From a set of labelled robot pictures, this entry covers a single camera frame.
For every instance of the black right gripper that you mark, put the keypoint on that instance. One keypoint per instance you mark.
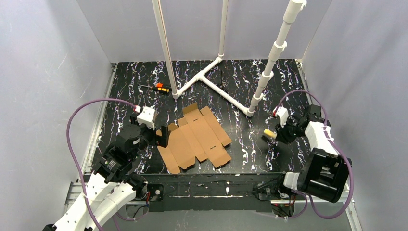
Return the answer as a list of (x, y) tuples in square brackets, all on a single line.
[(281, 133)]

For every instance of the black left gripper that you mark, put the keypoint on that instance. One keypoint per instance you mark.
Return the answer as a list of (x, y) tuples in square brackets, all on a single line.
[(157, 135)]

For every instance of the brown cardboard box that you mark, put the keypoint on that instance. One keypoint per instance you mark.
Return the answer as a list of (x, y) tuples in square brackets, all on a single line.
[(197, 136)]

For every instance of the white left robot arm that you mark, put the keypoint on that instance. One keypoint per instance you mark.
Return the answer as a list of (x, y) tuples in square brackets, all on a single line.
[(111, 184)]

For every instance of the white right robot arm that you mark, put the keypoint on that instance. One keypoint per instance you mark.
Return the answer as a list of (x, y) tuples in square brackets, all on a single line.
[(324, 173)]

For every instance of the yellow marker pen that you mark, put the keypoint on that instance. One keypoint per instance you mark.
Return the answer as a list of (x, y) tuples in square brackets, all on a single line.
[(269, 133)]

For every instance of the orange yellow black screwdriver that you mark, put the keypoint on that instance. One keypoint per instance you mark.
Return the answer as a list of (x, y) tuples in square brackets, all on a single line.
[(158, 87)]

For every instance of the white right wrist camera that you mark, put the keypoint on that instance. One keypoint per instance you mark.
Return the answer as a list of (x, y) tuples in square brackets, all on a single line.
[(282, 114)]

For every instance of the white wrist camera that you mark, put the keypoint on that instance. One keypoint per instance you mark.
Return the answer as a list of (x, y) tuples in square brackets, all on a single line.
[(282, 114), (147, 116)]

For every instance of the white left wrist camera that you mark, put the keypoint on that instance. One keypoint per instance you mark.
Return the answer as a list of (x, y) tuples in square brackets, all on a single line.
[(147, 116)]

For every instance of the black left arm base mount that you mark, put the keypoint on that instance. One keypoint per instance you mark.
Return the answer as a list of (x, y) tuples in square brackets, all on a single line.
[(148, 188)]

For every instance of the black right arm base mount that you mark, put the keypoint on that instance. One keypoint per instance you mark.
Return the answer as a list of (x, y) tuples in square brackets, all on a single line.
[(273, 189)]

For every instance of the aluminium rail frame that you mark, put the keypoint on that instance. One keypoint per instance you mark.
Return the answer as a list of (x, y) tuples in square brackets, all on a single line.
[(347, 204)]

